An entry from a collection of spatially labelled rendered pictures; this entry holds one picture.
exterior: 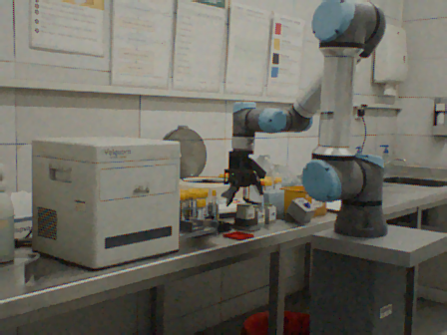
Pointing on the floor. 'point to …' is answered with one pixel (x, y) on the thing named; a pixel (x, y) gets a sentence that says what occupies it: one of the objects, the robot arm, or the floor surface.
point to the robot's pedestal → (355, 295)
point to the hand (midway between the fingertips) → (245, 209)
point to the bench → (61, 271)
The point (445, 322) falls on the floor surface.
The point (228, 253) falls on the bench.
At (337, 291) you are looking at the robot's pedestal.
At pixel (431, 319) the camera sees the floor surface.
